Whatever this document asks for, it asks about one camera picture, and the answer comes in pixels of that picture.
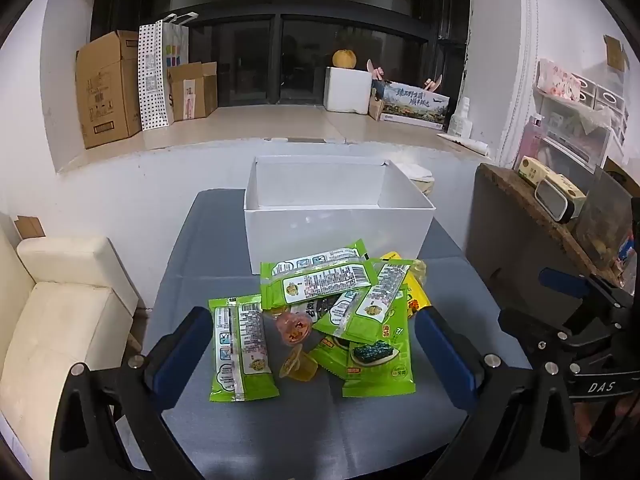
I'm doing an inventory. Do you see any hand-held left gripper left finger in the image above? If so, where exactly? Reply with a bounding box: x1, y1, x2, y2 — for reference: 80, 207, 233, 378
50, 306, 213, 480

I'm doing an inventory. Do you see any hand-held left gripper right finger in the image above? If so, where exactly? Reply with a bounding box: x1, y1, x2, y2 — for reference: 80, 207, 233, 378
414, 305, 581, 480

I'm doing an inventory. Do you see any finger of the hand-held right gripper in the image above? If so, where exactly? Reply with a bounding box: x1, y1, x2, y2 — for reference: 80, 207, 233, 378
539, 267, 636, 311
498, 308, 576, 363

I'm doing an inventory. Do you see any green snack packet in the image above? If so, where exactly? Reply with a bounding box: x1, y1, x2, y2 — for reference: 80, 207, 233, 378
208, 295, 280, 403
341, 305, 417, 398
311, 332, 351, 381
312, 260, 415, 343
260, 240, 379, 311

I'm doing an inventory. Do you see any yellow snack packet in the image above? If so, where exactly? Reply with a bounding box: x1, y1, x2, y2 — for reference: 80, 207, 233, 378
382, 252, 432, 318

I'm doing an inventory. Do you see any pink jelly cup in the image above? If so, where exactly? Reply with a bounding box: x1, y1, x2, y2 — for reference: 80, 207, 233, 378
275, 310, 315, 347

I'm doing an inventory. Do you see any black snack packet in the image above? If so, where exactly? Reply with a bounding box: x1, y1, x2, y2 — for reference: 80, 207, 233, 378
290, 297, 346, 326

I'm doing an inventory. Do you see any white cardboard box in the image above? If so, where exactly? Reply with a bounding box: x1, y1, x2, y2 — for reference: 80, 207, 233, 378
243, 156, 435, 276

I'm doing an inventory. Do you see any brown cabinet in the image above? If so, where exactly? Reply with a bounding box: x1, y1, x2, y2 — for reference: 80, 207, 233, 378
465, 162, 640, 291

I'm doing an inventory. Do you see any cream desk heater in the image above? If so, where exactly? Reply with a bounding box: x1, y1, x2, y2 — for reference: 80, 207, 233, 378
534, 172, 587, 225

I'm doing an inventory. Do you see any cream small packet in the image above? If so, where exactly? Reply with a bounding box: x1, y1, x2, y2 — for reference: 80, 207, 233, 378
517, 156, 551, 186

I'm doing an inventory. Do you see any cream sofa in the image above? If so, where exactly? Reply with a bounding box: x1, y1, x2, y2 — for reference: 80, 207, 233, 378
0, 235, 140, 461

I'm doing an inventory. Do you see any pink bottle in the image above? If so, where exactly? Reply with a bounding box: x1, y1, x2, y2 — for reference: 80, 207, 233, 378
515, 114, 546, 171

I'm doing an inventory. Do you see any white drawer organizer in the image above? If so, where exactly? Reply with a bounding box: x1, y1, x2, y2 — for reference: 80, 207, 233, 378
532, 59, 630, 171

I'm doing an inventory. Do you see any cream tissue pack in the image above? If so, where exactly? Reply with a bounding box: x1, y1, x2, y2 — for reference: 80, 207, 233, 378
390, 160, 437, 198

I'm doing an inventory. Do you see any white spray bottle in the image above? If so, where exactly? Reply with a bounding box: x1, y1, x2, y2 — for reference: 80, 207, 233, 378
446, 96, 473, 137

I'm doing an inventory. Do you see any brown cardboard scrap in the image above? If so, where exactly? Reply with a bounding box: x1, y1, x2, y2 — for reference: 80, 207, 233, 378
12, 215, 47, 240

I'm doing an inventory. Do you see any landscape printed box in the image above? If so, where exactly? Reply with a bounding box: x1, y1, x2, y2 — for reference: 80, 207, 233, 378
369, 79, 451, 131

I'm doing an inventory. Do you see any small open cardboard box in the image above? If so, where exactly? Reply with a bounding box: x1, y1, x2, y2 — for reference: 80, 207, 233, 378
166, 61, 218, 123

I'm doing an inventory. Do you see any large brown cardboard box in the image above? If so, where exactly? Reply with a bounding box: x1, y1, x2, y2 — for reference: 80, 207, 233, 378
75, 30, 143, 150

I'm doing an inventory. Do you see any dotted white paper bag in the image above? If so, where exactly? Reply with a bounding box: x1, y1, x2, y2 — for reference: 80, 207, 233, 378
137, 12, 190, 132

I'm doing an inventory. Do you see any white foam box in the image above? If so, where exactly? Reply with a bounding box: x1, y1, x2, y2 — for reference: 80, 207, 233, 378
324, 66, 373, 115

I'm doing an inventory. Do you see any dark window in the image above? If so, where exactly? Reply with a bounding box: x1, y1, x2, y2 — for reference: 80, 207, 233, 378
90, 0, 473, 108

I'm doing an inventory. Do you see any cardboard piece on wall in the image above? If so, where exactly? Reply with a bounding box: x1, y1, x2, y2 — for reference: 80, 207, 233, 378
602, 35, 630, 72

